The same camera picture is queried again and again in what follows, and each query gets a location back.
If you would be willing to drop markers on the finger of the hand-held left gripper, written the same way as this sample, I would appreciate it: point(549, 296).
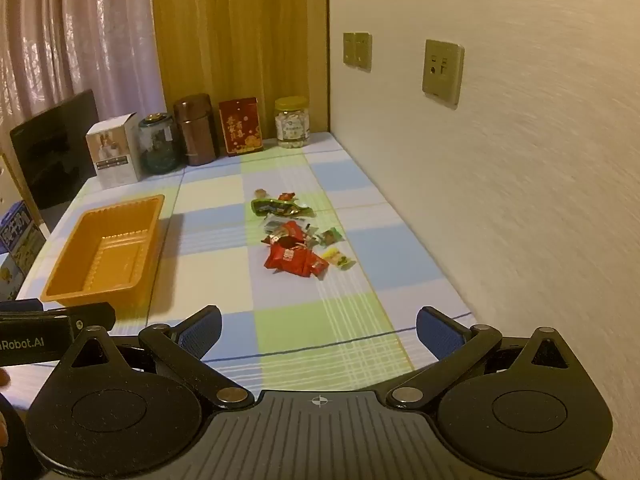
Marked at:
point(20, 306)
point(95, 315)

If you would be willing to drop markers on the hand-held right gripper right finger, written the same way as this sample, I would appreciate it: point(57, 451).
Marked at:
point(440, 332)

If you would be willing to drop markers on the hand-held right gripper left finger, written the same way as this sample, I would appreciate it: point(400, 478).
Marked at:
point(197, 332)

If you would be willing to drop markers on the orange plastic tray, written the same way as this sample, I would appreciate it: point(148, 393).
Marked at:
point(115, 260)

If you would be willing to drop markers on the yellow snack packet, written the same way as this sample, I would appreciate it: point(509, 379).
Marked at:
point(339, 258)

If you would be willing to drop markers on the dark red foil packet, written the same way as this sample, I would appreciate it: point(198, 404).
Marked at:
point(290, 230)

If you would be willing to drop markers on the small green snack packet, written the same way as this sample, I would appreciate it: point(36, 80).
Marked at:
point(331, 236)

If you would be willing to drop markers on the brown candy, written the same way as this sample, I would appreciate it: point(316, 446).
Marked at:
point(260, 193)

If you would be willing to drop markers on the small red candy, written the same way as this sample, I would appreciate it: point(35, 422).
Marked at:
point(286, 196)

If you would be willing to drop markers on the person's left hand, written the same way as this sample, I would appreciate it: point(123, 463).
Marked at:
point(4, 378)

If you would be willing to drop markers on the light blue printed carton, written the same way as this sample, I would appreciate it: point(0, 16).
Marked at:
point(7, 275)

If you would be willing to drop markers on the black flat screen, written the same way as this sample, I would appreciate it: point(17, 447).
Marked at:
point(50, 160)

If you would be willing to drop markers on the white product box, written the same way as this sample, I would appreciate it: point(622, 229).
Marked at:
point(112, 155)

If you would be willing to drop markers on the teal glass jar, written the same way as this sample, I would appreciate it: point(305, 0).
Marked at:
point(159, 150)

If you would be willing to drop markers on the brown metal canister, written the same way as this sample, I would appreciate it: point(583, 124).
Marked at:
point(197, 130)

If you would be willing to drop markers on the red printed box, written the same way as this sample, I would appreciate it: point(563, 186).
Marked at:
point(240, 130)

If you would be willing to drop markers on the clear jar with yellow lid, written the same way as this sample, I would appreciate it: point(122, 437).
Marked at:
point(291, 127)

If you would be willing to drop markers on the pink curtain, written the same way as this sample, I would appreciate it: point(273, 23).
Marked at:
point(100, 35)

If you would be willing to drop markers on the yellow curtain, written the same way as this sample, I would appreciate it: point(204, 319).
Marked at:
point(240, 35)

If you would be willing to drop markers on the wall socket plate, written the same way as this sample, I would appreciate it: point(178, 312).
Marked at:
point(442, 72)

